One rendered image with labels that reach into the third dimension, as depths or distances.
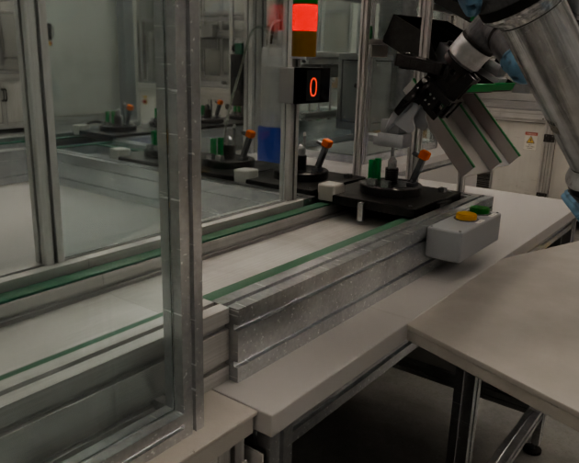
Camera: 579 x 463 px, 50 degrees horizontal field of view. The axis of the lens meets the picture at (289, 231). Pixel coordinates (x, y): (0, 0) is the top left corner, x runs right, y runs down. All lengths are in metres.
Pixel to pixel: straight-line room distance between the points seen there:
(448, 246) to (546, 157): 4.21
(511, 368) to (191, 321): 0.46
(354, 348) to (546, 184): 4.58
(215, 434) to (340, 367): 0.22
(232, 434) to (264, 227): 0.56
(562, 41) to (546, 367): 0.43
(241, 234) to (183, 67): 0.61
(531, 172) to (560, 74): 4.54
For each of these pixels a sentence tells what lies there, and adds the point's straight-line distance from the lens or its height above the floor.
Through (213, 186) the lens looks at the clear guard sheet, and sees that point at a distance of 1.17.
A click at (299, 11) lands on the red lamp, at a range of 1.29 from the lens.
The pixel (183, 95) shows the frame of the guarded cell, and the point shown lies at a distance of 0.60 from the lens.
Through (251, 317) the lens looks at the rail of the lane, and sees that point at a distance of 0.79.
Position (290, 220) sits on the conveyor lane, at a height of 0.93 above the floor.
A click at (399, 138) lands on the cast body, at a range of 1.39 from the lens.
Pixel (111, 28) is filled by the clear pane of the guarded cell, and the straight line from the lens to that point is 0.56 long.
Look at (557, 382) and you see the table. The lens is 0.90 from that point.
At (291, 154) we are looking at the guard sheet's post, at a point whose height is 1.06.
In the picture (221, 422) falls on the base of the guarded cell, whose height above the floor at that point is 0.86.
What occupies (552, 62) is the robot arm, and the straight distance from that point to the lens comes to 0.89.
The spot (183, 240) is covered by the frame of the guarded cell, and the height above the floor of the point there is 1.08.
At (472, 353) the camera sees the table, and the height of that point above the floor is 0.86.
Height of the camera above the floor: 1.26
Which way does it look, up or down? 16 degrees down
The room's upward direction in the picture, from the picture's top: 2 degrees clockwise
